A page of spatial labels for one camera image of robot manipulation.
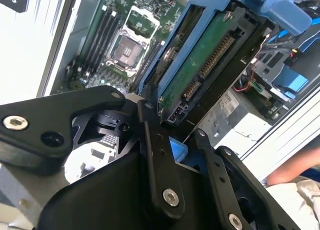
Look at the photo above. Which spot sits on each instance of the hard disk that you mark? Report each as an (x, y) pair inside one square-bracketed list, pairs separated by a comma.
[(215, 52)]

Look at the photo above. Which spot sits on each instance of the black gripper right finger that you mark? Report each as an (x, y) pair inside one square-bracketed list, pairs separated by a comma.
[(225, 190)]

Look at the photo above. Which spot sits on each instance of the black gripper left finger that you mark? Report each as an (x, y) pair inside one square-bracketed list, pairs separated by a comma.
[(50, 115)]

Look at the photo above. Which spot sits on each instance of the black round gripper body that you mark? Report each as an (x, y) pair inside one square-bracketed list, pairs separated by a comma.
[(105, 197)]

